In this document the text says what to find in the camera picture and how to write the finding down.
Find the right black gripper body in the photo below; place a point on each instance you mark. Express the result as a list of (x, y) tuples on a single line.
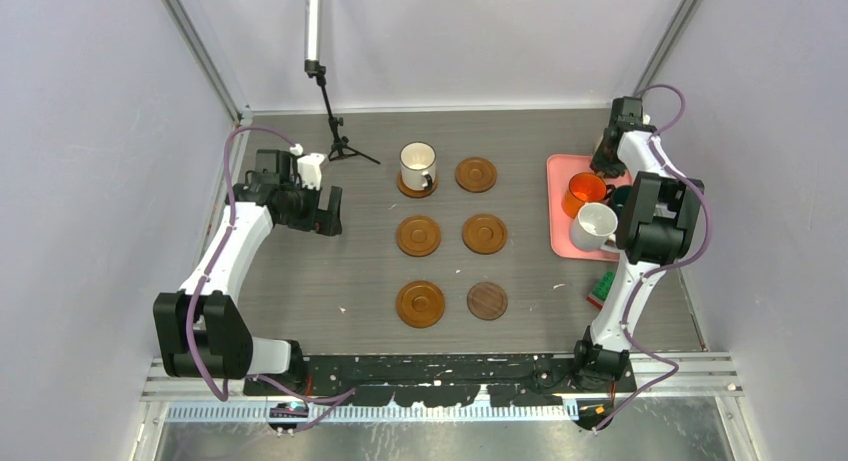
[(604, 161)]

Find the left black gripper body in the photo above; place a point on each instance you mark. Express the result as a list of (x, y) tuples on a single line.
[(303, 206)]

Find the orange ceramic mug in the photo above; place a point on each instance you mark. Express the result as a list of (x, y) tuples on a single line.
[(583, 188)]

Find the pink plastic tray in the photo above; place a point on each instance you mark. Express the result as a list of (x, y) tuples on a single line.
[(560, 168)]

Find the cream ceramic mug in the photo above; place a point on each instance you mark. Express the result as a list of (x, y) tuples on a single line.
[(418, 167)]

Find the dark walnut wooden coaster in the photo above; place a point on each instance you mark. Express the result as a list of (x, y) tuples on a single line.
[(487, 301)]

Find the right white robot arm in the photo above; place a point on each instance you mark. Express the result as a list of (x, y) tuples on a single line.
[(655, 232)]

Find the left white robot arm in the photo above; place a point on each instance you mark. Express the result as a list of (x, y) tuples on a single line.
[(199, 328)]

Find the dark green ceramic mug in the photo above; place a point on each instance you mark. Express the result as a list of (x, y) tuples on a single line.
[(618, 198)]

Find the white ceramic mug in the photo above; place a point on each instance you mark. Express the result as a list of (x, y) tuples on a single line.
[(593, 226)]

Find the colourful cube block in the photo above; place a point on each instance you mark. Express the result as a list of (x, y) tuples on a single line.
[(598, 295)]

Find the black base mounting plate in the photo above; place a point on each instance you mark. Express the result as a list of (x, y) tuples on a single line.
[(510, 380)]

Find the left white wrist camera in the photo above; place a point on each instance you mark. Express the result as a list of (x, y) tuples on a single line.
[(307, 168)]

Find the aluminium frame rail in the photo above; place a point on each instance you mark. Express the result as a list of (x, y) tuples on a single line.
[(699, 375)]

